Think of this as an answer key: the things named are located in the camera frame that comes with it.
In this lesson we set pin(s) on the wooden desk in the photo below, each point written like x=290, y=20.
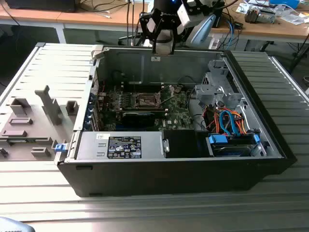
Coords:
x=72, y=17
x=265, y=30

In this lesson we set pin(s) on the pale blue teach pendant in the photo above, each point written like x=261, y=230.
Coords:
x=205, y=26

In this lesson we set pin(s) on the black open PC case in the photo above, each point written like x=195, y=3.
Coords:
x=169, y=174

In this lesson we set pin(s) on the black plastic shroud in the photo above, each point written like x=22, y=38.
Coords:
x=179, y=143

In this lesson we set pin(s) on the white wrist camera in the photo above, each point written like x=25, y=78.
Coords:
x=186, y=17

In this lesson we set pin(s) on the blue plastic clip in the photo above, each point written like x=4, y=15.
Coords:
x=60, y=148

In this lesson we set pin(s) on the black graphics card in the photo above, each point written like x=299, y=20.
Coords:
x=137, y=119

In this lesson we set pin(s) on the white case sticker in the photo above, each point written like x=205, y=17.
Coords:
x=155, y=58

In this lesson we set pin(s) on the grey rounded device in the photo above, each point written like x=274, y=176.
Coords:
x=12, y=226

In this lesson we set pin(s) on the green motherboard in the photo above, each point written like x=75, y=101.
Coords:
x=178, y=113

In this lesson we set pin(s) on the blue box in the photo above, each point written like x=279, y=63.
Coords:
x=285, y=2

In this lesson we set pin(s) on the hard disk in blue carrier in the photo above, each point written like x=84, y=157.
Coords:
x=229, y=149

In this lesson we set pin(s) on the metal CPU cooler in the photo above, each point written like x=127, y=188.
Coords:
x=259, y=15

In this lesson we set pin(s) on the silver power supply unit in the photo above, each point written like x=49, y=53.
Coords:
x=91, y=145

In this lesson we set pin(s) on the silver metal drive cage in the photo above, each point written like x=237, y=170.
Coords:
x=217, y=95

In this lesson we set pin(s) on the grey parts rack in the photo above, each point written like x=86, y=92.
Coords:
x=36, y=135

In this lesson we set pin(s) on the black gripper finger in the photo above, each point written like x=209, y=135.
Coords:
x=144, y=24
x=172, y=48

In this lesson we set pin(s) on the black monitor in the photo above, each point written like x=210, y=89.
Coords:
x=41, y=4

